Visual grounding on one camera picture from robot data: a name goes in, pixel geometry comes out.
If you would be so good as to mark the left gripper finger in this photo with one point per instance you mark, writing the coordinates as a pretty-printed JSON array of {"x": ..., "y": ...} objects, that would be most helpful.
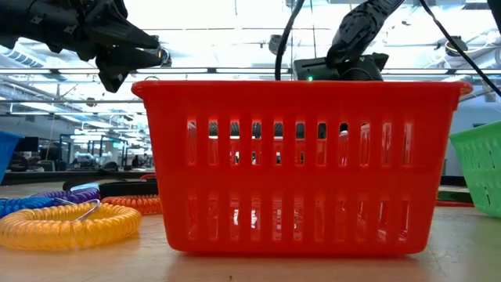
[
  {"x": 133, "y": 39},
  {"x": 121, "y": 62}
]

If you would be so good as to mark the red plastic basket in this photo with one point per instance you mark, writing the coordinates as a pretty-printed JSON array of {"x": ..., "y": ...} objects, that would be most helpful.
[{"x": 305, "y": 176}]

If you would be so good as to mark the black coil wristband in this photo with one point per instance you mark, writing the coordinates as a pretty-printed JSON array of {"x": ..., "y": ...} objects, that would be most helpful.
[{"x": 125, "y": 189}]

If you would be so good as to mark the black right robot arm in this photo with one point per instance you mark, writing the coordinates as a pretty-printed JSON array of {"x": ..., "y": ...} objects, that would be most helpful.
[{"x": 360, "y": 27}]

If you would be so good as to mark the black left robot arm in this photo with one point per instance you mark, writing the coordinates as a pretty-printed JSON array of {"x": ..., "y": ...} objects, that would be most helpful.
[{"x": 19, "y": 19}]

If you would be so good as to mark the black ceiling fixture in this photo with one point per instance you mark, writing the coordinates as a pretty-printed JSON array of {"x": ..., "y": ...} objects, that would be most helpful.
[
  {"x": 276, "y": 44},
  {"x": 166, "y": 58},
  {"x": 456, "y": 46}
]

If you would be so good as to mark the red coil wristband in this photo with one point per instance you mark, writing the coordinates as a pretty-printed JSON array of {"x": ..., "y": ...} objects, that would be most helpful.
[{"x": 148, "y": 176}]

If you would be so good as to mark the black monitor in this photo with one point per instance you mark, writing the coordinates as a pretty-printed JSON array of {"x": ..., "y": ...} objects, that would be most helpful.
[{"x": 26, "y": 144}]

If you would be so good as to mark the purple coil wristband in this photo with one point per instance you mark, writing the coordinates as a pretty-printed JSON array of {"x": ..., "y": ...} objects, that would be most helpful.
[{"x": 74, "y": 194}]

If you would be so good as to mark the orange coil wristband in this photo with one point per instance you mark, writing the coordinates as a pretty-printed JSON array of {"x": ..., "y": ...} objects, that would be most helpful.
[{"x": 133, "y": 204}]

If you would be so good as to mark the blue coil wristband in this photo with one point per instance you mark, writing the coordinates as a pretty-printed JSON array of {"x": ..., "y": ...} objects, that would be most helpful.
[{"x": 23, "y": 204}]

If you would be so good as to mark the yellow coil wristband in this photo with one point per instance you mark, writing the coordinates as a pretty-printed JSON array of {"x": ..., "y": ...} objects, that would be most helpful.
[{"x": 58, "y": 231}]

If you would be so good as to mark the green plastic basket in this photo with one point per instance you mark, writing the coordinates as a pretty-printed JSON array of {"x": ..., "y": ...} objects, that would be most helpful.
[{"x": 481, "y": 168}]

